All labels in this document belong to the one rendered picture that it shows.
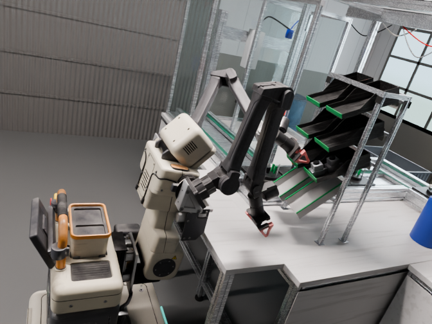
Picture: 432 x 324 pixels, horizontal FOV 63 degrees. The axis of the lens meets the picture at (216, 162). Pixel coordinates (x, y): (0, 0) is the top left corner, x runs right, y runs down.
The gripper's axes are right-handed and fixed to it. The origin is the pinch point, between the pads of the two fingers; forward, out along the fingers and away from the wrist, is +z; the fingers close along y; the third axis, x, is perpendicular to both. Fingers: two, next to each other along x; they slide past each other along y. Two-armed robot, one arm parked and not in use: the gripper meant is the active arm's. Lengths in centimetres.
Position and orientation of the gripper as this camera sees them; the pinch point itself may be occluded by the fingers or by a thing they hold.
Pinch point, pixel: (303, 156)
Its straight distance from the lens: 170.4
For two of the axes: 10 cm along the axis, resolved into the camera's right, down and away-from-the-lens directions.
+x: -6.2, 7.3, 2.8
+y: -1.6, -4.7, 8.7
